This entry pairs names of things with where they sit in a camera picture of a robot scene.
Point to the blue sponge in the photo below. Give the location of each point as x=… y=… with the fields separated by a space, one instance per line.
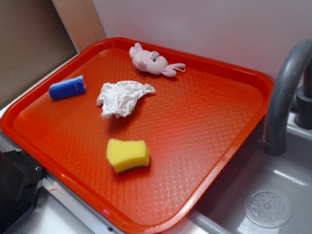
x=67 y=88

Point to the orange plastic tray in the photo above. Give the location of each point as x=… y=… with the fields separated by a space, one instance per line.
x=193 y=125

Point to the light wooden board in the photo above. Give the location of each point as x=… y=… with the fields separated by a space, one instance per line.
x=81 y=21

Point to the brown cardboard panel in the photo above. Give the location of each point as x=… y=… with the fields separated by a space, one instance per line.
x=33 y=43

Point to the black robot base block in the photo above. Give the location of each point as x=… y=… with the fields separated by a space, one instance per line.
x=21 y=178

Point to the yellow green sponge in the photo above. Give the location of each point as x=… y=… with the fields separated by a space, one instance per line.
x=126 y=155

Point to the grey toy sink basin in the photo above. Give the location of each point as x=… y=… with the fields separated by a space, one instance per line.
x=220 y=210

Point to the round sink drain cover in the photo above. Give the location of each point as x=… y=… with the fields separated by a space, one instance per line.
x=267 y=207

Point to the pink plush bunny toy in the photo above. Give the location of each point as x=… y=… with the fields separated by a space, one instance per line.
x=153 y=62

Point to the crumpled white paper towel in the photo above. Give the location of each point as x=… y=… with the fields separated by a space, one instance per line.
x=119 y=99

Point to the grey curved faucet spout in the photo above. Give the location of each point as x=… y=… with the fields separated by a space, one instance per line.
x=293 y=86

